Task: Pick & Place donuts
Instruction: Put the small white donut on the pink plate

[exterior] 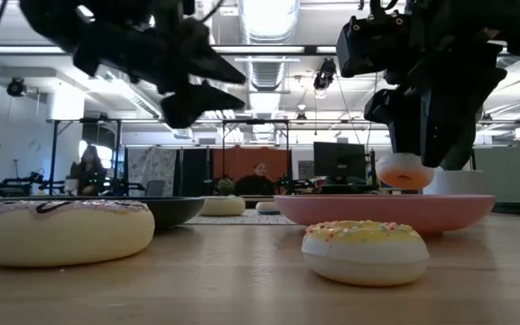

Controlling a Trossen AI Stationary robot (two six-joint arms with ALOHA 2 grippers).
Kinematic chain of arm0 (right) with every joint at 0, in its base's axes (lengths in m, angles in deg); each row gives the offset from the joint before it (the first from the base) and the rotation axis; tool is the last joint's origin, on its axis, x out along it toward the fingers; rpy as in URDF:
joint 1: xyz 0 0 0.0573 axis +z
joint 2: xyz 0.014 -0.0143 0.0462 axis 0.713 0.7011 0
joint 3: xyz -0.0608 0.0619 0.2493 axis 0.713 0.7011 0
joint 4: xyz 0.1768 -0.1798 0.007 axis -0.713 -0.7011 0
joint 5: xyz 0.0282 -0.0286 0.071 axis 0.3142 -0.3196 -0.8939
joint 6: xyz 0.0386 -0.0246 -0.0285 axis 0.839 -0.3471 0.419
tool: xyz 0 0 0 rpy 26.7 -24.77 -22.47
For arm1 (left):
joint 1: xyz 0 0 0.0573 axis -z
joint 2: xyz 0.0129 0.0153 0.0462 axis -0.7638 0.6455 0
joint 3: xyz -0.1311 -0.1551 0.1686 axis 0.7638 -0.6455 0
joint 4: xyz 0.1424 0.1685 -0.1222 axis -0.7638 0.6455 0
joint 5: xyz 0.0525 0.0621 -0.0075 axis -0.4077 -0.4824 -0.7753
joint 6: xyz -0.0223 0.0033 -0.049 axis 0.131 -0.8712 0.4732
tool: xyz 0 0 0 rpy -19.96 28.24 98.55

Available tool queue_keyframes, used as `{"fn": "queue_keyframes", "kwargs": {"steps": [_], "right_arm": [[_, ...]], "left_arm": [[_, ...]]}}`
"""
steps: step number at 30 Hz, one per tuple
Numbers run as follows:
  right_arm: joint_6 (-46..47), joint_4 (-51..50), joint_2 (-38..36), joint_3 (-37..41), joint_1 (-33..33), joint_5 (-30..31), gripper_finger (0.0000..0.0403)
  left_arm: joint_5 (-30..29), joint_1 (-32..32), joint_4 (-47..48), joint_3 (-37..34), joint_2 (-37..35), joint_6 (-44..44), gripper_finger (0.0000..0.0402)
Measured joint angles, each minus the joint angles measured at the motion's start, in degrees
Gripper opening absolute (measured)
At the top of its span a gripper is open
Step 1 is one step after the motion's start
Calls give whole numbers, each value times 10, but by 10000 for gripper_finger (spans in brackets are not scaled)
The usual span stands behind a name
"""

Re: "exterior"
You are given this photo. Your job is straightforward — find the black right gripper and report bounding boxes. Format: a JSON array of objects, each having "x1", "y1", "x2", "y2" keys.
[{"x1": 363, "y1": 41, "x2": 508, "y2": 172}]

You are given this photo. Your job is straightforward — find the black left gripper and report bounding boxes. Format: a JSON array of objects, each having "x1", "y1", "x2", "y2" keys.
[{"x1": 72, "y1": 17, "x2": 247, "y2": 130}]

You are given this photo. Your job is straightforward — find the red glazed donut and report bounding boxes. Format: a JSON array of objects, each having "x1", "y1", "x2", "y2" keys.
[{"x1": 375, "y1": 152, "x2": 436, "y2": 190}]

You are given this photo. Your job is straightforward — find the white cylinder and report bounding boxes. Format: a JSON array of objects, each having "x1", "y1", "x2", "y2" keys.
[{"x1": 422, "y1": 168, "x2": 488, "y2": 197}]

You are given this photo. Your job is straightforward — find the orange partition panel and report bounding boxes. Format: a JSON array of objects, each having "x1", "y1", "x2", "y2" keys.
[{"x1": 211, "y1": 145, "x2": 293, "y2": 182}]

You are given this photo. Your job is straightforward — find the black computer monitor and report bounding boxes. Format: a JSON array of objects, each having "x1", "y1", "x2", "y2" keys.
[{"x1": 312, "y1": 141, "x2": 369, "y2": 180}]

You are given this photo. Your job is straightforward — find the pink plate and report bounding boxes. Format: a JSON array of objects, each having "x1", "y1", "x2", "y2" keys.
[{"x1": 274, "y1": 193, "x2": 497, "y2": 235}]

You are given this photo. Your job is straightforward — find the patterned white partition panel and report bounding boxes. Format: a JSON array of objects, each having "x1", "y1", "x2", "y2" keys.
[{"x1": 125, "y1": 146, "x2": 179, "y2": 197}]

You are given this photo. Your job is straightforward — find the small green plant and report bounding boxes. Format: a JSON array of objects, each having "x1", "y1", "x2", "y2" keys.
[{"x1": 216, "y1": 177, "x2": 237, "y2": 198}]

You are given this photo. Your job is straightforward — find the person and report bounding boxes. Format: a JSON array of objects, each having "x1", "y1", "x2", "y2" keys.
[
  {"x1": 69, "y1": 144, "x2": 108, "y2": 197},
  {"x1": 234, "y1": 162, "x2": 276, "y2": 197}
]

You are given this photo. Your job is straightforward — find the green glazed donut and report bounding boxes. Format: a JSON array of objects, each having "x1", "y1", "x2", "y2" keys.
[{"x1": 200, "y1": 195, "x2": 246, "y2": 218}]

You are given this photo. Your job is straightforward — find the dark blue plate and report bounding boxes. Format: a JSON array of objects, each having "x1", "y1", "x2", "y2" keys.
[{"x1": 0, "y1": 195, "x2": 207, "y2": 230}]

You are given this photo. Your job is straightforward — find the plain cream donut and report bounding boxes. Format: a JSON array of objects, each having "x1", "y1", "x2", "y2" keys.
[{"x1": 255, "y1": 200, "x2": 282, "y2": 216}]

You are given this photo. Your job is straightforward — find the grey woven placemat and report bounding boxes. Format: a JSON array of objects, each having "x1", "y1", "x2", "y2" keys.
[{"x1": 182, "y1": 209, "x2": 298, "y2": 227}]

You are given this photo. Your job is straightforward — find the yellow sprinkled donut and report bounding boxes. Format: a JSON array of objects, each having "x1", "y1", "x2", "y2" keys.
[{"x1": 301, "y1": 219, "x2": 431, "y2": 287}]

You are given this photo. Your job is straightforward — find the white donut with chocolate drizzle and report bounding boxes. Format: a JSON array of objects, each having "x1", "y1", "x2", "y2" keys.
[{"x1": 0, "y1": 200, "x2": 156, "y2": 268}]

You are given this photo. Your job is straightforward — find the silver ventilation duct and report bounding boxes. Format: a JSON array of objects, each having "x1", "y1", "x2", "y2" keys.
[{"x1": 236, "y1": 0, "x2": 302, "y2": 114}]

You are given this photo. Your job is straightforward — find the black metal frame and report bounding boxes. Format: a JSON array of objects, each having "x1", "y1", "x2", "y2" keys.
[
  {"x1": 220, "y1": 118, "x2": 292, "y2": 181},
  {"x1": 45, "y1": 117, "x2": 124, "y2": 197}
]

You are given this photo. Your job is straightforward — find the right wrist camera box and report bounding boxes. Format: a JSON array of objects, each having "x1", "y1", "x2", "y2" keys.
[{"x1": 335, "y1": 12, "x2": 413, "y2": 79}]

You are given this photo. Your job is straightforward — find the hanging black camera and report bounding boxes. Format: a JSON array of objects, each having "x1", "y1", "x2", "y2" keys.
[{"x1": 311, "y1": 57, "x2": 338, "y2": 92}]

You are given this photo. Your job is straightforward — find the ceiling mounted black camera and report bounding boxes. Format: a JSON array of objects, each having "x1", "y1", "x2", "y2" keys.
[{"x1": 5, "y1": 76, "x2": 28, "y2": 98}]

